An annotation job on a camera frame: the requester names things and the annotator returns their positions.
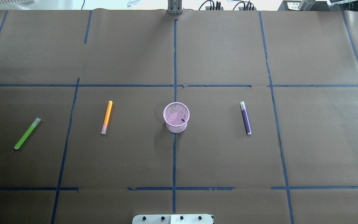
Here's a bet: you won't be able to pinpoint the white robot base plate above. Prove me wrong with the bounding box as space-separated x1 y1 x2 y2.
132 214 214 224

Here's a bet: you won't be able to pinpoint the green highlighter pen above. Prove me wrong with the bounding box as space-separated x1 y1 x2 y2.
14 118 42 150

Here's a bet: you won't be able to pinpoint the pink mesh pen holder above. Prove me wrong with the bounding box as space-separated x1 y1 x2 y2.
163 102 190 134

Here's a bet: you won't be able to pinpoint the aluminium frame post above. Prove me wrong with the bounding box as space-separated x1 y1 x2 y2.
167 0 183 15

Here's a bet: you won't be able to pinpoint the orange highlighter pen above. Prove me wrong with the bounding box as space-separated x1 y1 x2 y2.
101 100 113 135

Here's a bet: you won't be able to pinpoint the black cables on table edge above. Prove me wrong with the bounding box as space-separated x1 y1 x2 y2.
198 0 255 11

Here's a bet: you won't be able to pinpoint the purple highlighter pen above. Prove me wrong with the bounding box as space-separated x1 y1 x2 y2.
240 101 252 135

